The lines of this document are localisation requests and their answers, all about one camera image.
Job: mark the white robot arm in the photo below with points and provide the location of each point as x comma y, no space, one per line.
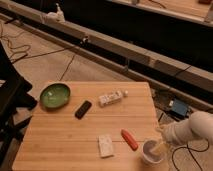
198,126

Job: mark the black rectangular block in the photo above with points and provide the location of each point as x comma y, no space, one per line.
83,109

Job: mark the blue power box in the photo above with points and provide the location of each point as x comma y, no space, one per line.
178,108

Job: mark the white object on rail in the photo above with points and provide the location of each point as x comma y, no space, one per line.
58,15

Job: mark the white plastic bottle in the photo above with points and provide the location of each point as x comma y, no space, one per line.
112,97

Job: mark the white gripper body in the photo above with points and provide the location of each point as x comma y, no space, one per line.
173,133

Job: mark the green ceramic bowl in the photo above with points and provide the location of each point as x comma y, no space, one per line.
55,96

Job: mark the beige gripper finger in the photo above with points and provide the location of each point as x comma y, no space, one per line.
160,148

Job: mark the black chair frame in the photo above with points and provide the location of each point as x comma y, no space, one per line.
13,94

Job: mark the orange red marker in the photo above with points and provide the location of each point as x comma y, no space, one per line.
129,139

